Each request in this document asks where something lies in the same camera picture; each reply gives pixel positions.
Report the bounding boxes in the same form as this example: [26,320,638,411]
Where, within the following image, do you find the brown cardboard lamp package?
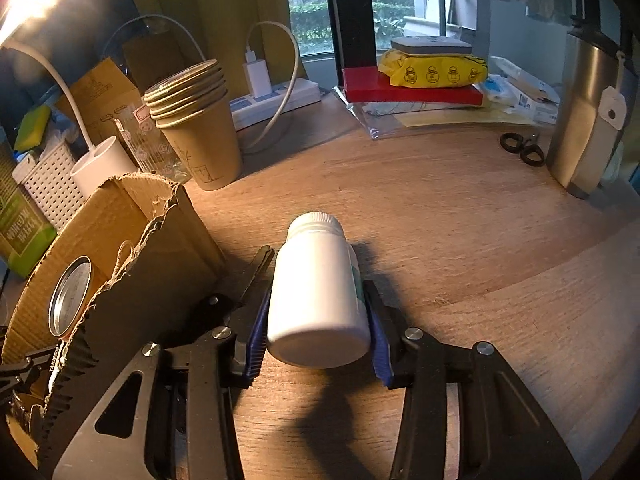
[70,58,142,145]

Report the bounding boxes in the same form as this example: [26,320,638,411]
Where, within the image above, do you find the grey flat box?
[390,36,472,55]

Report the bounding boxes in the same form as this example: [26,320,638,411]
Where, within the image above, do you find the white woven plastic basket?
[12,140,85,232]

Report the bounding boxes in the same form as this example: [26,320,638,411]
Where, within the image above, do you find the yellow patterned pouch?
[378,49,488,89]

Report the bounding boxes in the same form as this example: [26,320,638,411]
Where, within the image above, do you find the white desk lamp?
[0,0,139,200]

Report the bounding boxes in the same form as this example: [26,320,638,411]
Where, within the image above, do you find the black scissors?
[499,132,546,167]

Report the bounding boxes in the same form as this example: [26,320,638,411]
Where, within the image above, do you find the white medicine boxes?
[480,56,560,125]

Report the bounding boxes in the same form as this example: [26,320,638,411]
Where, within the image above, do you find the white power strip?
[230,78,321,131]

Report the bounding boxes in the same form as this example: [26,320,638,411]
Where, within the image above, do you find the stainless steel thermos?
[547,23,639,198]

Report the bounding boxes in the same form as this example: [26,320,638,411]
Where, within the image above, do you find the clear plastic document sleeve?
[332,87,553,140]

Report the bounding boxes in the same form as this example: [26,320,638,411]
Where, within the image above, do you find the cardboard box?
[1,172,226,478]

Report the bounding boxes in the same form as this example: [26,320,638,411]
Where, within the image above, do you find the green box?
[0,141,56,278]

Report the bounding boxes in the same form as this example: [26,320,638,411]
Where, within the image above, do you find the white usb charger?
[243,50,272,100]

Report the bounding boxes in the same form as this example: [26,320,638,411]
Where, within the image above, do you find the yellow green sponge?
[14,104,51,153]

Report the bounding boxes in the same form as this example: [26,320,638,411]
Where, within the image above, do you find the stack of brown paper cups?
[143,58,242,191]

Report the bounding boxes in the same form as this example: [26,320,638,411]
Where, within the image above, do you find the white paper tag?
[598,86,627,131]

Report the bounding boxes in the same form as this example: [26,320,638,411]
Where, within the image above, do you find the red book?
[343,66,484,106]

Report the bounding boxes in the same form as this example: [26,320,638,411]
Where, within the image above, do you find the floral glass jar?
[114,104,191,183]

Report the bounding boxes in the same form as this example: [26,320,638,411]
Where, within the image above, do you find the metal tin can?
[48,256,93,338]

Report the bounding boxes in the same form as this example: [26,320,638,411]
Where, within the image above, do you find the white plastic pill bottle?
[267,212,371,370]

